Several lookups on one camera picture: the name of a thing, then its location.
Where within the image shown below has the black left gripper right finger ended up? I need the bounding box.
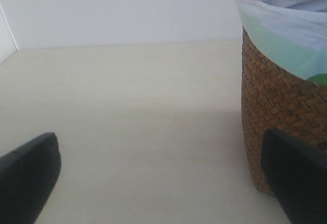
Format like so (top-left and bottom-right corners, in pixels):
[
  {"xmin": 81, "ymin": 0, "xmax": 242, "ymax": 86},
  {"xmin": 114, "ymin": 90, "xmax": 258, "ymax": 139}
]
[{"xmin": 261, "ymin": 129, "xmax": 326, "ymax": 223}]

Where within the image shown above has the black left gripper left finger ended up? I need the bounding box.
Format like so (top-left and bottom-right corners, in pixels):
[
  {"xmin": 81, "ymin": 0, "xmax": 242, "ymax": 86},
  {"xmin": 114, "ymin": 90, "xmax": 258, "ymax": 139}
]
[{"xmin": 1, "ymin": 132, "xmax": 61, "ymax": 224}]

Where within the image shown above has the white plastic bin liner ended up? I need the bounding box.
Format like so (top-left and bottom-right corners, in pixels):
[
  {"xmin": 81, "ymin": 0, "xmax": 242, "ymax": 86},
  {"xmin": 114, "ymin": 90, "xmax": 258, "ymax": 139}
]
[{"xmin": 235, "ymin": 0, "xmax": 326, "ymax": 85}]

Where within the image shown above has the brown woven wicker basket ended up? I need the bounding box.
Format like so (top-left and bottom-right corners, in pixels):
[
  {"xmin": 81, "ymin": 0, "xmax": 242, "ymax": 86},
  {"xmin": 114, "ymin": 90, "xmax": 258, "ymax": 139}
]
[{"xmin": 241, "ymin": 31, "xmax": 326, "ymax": 195}]

